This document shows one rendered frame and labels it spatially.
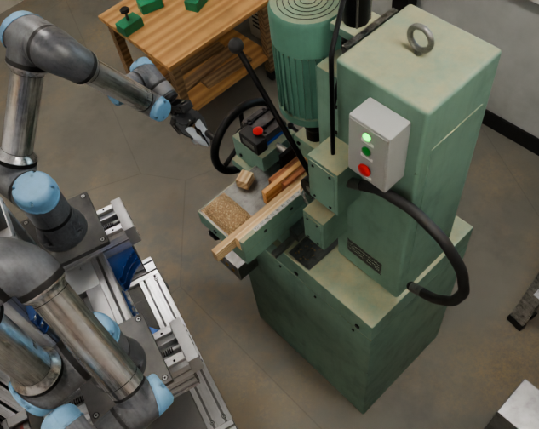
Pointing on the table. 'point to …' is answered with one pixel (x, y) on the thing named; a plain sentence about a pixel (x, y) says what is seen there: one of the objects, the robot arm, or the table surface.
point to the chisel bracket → (304, 142)
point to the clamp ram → (284, 154)
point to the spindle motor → (300, 54)
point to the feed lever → (271, 108)
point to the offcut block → (244, 180)
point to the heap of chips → (226, 214)
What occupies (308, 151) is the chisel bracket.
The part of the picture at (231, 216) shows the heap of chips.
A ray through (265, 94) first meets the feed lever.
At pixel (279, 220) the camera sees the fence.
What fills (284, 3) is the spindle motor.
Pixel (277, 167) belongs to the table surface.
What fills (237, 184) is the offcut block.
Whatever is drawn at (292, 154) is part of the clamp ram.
